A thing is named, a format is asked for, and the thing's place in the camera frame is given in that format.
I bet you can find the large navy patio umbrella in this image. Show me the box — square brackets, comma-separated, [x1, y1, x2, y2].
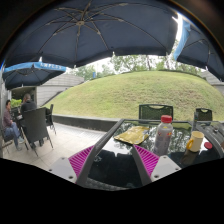
[5, 0, 177, 68]

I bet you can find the dark wicker chair behind table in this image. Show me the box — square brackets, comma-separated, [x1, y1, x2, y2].
[139, 104, 173, 120]

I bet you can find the small red bottle cap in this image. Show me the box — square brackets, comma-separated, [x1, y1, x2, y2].
[204, 142, 213, 149]

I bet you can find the blue umbrella at left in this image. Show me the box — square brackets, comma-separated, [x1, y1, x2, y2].
[3, 62, 66, 90]

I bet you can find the yellow foil snack bag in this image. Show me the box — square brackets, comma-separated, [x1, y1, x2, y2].
[115, 126, 149, 145]

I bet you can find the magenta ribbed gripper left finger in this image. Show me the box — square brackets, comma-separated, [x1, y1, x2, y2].
[48, 146, 94, 183]

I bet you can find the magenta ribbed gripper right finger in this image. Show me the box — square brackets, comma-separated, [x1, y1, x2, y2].
[134, 145, 180, 182]

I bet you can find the seated person in purple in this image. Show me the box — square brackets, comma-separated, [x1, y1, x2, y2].
[2, 100, 24, 151]

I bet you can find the dark wicker chair at left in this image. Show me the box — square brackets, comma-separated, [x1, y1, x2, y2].
[20, 106, 54, 157]

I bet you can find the cream mug with yellow handle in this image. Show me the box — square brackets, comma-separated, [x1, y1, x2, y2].
[186, 131, 204, 152]

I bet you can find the clear bottle with red cap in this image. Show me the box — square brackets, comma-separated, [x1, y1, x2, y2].
[153, 115, 173, 156]

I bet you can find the grey concrete building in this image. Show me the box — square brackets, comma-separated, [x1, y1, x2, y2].
[11, 73, 84, 106]

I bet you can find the person in black shirt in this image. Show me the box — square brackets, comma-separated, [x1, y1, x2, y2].
[21, 93, 37, 114]

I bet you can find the navy umbrella at right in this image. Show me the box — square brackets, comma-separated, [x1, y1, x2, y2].
[173, 18, 224, 82]

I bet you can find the dark chair at right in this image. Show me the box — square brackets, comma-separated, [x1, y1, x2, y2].
[195, 108, 212, 121]

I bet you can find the glass table metal frame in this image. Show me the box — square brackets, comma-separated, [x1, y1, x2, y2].
[77, 119, 224, 190]

